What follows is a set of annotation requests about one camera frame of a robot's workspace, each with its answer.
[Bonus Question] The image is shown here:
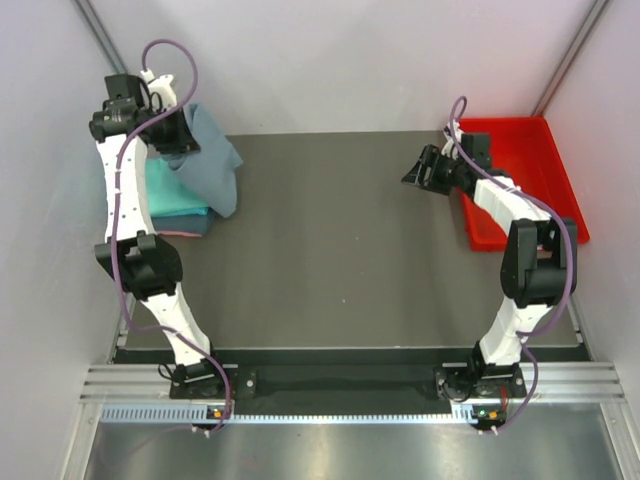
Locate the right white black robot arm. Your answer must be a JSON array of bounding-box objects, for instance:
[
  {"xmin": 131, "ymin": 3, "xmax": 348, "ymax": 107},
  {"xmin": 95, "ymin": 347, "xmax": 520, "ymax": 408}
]
[{"xmin": 402, "ymin": 133, "xmax": 577, "ymax": 403}]

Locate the grey slotted cable duct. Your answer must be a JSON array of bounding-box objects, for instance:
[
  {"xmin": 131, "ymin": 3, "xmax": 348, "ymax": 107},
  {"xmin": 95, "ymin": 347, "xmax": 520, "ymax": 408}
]
[{"xmin": 100, "ymin": 403, "xmax": 500, "ymax": 426}]

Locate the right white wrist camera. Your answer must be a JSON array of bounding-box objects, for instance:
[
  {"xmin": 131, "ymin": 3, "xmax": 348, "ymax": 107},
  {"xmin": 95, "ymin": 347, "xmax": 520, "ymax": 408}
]
[{"xmin": 441, "ymin": 125, "xmax": 463, "ymax": 159}]

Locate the grey-blue t shirt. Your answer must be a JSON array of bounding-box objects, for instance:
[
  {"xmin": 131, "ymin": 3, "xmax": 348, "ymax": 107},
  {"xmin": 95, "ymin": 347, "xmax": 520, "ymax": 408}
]
[{"xmin": 165, "ymin": 103, "xmax": 243, "ymax": 218}]

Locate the red plastic bin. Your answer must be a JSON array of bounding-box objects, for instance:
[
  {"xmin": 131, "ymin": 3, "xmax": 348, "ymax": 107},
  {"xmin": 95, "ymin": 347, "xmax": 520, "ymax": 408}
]
[{"xmin": 458, "ymin": 117, "xmax": 590, "ymax": 252}]

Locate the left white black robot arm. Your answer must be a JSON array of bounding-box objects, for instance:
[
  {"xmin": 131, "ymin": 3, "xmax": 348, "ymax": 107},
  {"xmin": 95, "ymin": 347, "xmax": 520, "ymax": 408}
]
[{"xmin": 89, "ymin": 70, "xmax": 231, "ymax": 401}]

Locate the pink folded t shirt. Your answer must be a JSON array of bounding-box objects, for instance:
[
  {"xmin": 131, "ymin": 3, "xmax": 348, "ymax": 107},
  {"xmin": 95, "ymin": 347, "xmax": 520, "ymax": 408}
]
[{"xmin": 156, "ymin": 230, "xmax": 203, "ymax": 238}]

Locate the aluminium frame rail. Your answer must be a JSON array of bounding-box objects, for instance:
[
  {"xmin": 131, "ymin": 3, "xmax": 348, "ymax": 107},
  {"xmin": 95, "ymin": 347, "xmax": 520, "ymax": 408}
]
[{"xmin": 80, "ymin": 362, "xmax": 625, "ymax": 403}]

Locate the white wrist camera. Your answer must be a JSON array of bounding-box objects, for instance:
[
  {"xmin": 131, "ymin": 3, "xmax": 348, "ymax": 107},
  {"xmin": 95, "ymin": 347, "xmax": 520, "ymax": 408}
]
[
  {"xmin": 441, "ymin": 125, "xmax": 463, "ymax": 159},
  {"xmin": 140, "ymin": 70, "xmax": 178, "ymax": 113}
]

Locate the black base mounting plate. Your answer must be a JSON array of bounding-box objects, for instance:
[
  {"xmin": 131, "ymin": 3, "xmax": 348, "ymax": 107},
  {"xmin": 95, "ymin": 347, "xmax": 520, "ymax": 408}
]
[{"xmin": 168, "ymin": 363, "xmax": 526, "ymax": 401}]

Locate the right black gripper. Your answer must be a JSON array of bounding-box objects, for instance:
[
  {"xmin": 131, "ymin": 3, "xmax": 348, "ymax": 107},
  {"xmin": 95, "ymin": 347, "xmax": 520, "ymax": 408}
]
[{"xmin": 402, "ymin": 145, "xmax": 468, "ymax": 196}]

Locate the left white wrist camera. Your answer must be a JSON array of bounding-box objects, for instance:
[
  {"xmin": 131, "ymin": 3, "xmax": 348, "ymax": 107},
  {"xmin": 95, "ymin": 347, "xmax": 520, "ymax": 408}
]
[{"xmin": 140, "ymin": 70, "xmax": 178, "ymax": 113}]

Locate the teal folded t shirt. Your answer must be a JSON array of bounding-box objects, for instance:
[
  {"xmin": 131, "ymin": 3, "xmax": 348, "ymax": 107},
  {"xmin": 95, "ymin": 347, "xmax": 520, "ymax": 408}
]
[{"xmin": 145, "ymin": 158, "xmax": 209, "ymax": 218}]

